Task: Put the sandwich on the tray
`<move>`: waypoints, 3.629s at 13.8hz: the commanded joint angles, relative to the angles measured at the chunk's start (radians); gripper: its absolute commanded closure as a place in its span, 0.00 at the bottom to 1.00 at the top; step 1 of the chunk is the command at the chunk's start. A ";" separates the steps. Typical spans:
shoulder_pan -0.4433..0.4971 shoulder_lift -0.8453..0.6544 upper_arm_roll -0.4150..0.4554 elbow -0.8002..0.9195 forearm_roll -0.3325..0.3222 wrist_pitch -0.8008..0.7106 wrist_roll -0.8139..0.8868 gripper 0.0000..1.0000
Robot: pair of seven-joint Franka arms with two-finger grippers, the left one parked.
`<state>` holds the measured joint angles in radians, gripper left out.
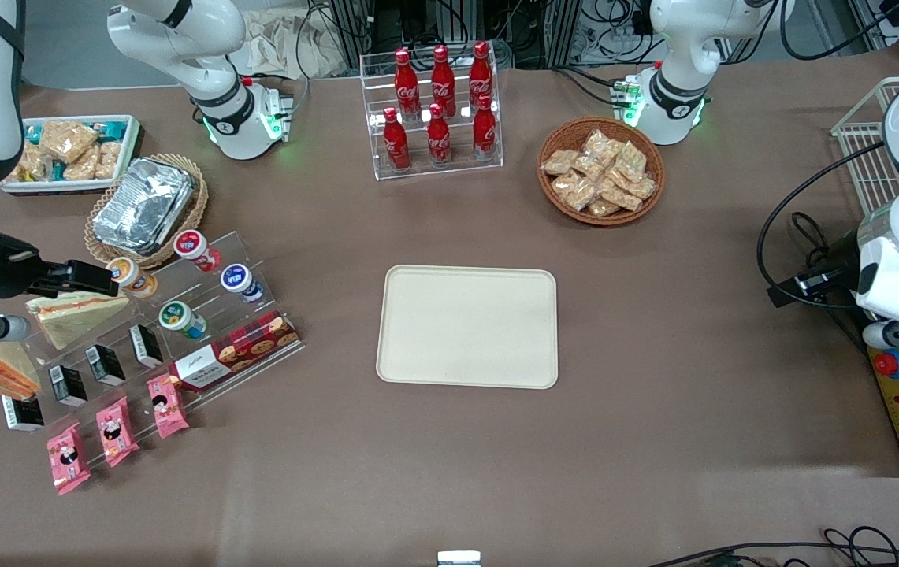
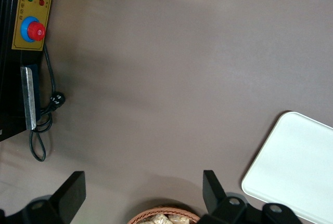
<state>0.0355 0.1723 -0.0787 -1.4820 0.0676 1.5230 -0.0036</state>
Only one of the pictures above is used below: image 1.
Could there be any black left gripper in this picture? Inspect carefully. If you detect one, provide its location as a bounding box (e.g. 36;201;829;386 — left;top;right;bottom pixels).
767;250;862;309

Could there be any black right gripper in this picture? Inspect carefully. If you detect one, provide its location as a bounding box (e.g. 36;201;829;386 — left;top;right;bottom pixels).
0;213;120;317

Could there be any triangle sandwich thin orange stripe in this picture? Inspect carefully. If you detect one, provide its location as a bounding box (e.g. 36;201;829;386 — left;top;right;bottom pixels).
26;288;132;351

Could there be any beige rectangular tray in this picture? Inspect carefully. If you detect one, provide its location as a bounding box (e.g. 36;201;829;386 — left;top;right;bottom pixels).
376;265;559;391

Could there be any orange lid yogurt cup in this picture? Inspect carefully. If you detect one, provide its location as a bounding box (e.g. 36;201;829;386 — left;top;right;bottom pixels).
106;257;159;299

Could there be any small black drink carton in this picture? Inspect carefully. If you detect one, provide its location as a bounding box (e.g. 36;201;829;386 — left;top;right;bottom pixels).
1;393;46;433
128;324;165;369
84;344;128;387
49;365;90;408

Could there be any silver foil lidded container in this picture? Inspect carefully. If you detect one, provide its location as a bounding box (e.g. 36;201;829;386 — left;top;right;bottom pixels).
92;157;199;256

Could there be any green lid yogurt cup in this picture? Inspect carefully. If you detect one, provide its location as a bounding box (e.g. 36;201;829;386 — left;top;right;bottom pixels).
158;300;208;341

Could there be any red lid yogurt cup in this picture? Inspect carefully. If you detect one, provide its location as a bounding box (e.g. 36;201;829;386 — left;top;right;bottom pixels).
173;229;223;273

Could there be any beige puffed snack packet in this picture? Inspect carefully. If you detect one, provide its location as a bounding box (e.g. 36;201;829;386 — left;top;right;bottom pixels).
11;142;54;184
94;141;124;181
39;120;100;165
62;152;100;183

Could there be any clear acrylic stepped display stand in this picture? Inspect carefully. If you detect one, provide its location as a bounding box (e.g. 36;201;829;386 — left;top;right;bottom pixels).
2;229;306;443

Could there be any oval wicker basket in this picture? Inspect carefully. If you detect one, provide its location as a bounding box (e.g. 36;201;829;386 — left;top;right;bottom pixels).
84;153;210;271

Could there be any white rectangular plastic bin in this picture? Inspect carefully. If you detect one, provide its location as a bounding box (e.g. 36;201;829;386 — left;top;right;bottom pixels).
0;114;142;196

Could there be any blue lid yogurt cup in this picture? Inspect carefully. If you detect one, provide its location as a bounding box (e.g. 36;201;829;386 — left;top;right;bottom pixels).
220;263;266;305

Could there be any pink snack packet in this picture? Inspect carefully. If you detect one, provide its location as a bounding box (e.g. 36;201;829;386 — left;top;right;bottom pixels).
146;373;191;440
95;396;141;469
45;423;92;496

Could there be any red tartan cookie box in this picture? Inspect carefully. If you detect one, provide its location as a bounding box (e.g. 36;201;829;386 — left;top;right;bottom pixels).
168;309;301;393

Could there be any round wicker basket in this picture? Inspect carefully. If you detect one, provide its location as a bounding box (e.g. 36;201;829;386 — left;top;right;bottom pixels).
537;117;667;228

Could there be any crumpled beige cloth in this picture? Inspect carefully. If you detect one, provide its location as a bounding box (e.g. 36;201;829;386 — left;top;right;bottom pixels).
240;6;349;80

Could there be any red cola bottle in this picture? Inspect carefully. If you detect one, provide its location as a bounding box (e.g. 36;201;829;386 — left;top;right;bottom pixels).
382;107;411;172
426;102;452;167
468;41;495;107
472;94;498;163
430;45;457;117
393;49;422;120

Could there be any clear acrylic bottle rack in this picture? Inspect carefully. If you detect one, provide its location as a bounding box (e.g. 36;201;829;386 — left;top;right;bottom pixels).
359;41;504;183

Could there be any black looped gripper cable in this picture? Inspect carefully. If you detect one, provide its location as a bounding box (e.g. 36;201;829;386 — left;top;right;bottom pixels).
756;139;891;310

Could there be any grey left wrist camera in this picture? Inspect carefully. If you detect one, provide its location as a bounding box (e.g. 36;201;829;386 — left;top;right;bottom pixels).
862;319;899;350

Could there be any white wire basket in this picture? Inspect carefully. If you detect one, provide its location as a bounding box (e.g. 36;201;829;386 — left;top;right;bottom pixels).
830;76;899;218

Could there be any thick black overhead cable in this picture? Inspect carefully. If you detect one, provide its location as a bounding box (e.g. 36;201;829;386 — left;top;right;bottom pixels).
778;0;899;62

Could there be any black cable bundle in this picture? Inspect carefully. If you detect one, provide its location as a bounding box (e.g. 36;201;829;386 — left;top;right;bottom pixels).
645;525;899;567

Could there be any black base power cable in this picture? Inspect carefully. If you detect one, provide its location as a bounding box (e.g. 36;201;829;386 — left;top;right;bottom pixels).
550;65;630;109

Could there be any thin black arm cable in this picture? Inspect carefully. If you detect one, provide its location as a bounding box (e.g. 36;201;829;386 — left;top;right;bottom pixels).
288;0;319;115

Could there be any aluminium equipment frame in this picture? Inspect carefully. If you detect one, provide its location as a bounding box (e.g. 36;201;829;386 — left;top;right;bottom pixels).
326;0;515;70

